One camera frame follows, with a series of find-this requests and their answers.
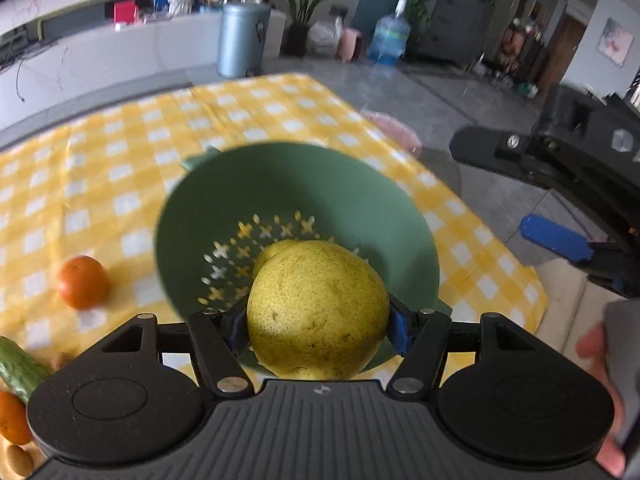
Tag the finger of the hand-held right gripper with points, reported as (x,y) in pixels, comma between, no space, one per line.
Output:
(552,237)
(490,147)

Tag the framed wall picture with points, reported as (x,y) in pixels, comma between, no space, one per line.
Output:
(614,42)

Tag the person's right hand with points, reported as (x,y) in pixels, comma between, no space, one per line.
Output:
(592,350)

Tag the potted plant with long leaves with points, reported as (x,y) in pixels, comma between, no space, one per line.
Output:
(298,35)

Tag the yellow checked tablecloth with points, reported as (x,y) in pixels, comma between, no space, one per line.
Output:
(150,135)

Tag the white TV cabinet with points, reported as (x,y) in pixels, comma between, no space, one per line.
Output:
(125,55)

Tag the grey metal trash bin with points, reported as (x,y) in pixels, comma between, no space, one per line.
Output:
(242,40)

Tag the white plastic bag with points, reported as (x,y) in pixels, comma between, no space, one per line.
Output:
(322,35)

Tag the yellow pear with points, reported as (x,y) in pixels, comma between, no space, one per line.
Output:
(315,305)
(270,255)

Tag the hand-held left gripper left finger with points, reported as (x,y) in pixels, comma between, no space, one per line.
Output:
(239,332)

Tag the orange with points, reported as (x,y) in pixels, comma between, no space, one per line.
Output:
(12,417)
(82,282)

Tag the green plastic colander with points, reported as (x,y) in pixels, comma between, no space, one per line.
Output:
(300,185)

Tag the red box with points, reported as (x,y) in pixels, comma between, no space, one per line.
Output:
(126,12)

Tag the blue water jug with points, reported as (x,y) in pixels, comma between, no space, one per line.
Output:
(389,35)

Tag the green cucumber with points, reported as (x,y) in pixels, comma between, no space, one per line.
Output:
(20,370)

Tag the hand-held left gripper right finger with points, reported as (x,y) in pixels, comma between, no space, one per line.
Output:
(400,330)

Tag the grey sideboard cabinet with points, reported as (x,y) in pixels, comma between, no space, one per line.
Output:
(455,20)

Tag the yellowish potato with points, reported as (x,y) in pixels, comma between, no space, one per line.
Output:
(15,460)

